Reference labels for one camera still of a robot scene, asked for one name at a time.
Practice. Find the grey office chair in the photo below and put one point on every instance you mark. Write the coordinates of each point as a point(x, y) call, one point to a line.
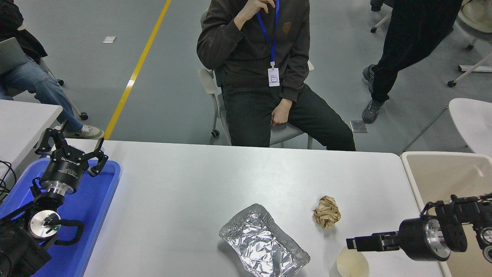
point(286, 135)

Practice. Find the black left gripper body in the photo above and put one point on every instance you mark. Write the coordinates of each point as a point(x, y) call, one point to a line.
point(63, 170)

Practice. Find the white floor bar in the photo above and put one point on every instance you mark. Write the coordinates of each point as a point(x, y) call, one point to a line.
point(474, 68)

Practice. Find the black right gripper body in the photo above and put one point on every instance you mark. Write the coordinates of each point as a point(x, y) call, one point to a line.
point(413, 238)

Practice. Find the person's left hand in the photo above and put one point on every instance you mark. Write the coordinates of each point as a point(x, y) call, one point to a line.
point(280, 114)

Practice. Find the grey laptop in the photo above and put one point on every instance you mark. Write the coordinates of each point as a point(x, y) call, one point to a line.
point(11, 55)

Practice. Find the large pale bin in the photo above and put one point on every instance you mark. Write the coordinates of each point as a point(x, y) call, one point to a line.
point(442, 177)

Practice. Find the tan paper ball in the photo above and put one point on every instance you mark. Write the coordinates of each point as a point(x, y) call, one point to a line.
point(326, 213)

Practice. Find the person's right hand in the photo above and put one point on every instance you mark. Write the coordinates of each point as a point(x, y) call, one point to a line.
point(251, 9)

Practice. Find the white moulded chair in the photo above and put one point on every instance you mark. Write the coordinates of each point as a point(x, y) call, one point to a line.
point(472, 123)

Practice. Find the blue plastic tray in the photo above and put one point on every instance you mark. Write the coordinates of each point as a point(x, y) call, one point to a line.
point(98, 200)

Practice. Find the foil tray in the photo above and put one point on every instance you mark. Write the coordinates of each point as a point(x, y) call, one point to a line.
point(261, 242)

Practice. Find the white paper cup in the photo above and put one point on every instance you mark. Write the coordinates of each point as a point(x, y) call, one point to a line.
point(353, 265)

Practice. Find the cream-backed swivel chair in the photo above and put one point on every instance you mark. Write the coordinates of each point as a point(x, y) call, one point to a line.
point(476, 30)

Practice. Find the person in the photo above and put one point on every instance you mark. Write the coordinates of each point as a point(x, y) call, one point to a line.
point(407, 38)
point(30, 80)
point(246, 50)
point(378, 4)

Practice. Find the white side table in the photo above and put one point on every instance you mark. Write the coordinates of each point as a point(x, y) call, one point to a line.
point(23, 123)

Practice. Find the white chair base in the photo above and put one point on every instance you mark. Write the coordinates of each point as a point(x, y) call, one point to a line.
point(451, 83)

